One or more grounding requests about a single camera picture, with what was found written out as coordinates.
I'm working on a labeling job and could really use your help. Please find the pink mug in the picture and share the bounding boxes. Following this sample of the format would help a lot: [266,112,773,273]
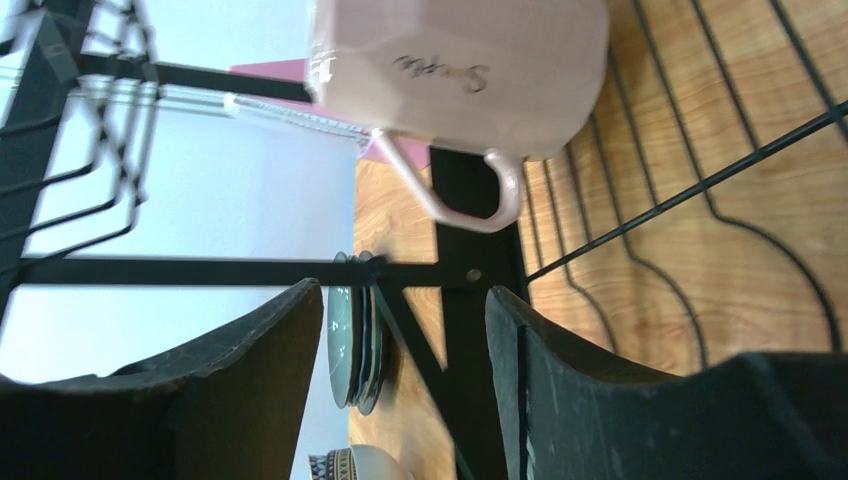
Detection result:
[306,0,610,233]

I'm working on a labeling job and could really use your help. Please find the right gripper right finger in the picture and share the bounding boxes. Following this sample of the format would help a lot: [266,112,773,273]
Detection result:
[485,287,847,479]

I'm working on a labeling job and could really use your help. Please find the black bottom plate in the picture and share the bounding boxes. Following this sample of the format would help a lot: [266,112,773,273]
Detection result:
[357,286,385,416]

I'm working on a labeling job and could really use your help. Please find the white patterned bowl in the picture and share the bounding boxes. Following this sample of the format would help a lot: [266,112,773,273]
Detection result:
[309,444,414,480]

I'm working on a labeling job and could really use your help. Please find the pink metronome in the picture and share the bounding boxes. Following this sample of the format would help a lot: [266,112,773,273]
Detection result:
[229,58,430,169]

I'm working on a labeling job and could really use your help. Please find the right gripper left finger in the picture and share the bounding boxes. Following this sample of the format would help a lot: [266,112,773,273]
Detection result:
[1,278,323,479]

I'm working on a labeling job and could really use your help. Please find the black wire dish rack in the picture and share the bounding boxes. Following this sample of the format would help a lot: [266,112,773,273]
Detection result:
[1,1,847,479]

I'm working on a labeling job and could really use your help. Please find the dark blue floral plate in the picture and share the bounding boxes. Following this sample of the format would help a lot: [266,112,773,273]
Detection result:
[326,286,363,409]

